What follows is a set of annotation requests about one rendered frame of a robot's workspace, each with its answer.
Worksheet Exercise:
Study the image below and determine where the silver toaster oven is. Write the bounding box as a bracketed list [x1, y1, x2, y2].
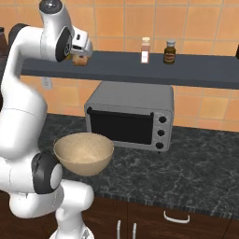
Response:
[83, 80, 175, 153]

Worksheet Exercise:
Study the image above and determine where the dark wood wall cabinet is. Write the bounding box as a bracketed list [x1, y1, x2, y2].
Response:
[0, 26, 10, 63]

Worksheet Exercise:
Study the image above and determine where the dark wood cabinet door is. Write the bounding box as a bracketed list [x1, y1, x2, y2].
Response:
[81, 196, 129, 239]

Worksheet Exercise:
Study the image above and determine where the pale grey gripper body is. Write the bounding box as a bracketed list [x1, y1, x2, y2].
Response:
[71, 37, 94, 59]

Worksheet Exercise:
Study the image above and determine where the dark grey wall shelf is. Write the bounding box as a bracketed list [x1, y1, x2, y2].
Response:
[20, 50, 239, 91]

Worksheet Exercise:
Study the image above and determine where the black toaster oven door handle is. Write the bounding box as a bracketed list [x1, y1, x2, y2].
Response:
[86, 106, 155, 119]

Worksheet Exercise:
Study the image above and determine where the dark wood drawer front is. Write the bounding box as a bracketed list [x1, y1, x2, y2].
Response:
[127, 201, 233, 239]

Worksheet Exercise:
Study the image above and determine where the black toaster oven door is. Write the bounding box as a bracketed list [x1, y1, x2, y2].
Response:
[87, 107, 155, 146]

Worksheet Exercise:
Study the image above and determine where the white wall outlet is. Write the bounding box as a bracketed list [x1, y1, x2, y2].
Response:
[41, 77, 53, 91]

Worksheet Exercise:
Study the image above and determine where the brown jar with grey lid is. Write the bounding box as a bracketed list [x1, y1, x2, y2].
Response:
[163, 39, 176, 65]

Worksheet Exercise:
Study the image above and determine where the white curved drawer handle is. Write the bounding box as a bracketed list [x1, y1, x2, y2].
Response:
[162, 210, 191, 225]

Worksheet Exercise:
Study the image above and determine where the tan round bowl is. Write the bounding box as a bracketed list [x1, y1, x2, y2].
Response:
[53, 132, 115, 177]

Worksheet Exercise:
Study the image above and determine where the spice bottle with white label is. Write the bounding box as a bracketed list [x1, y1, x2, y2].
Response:
[140, 36, 151, 64]

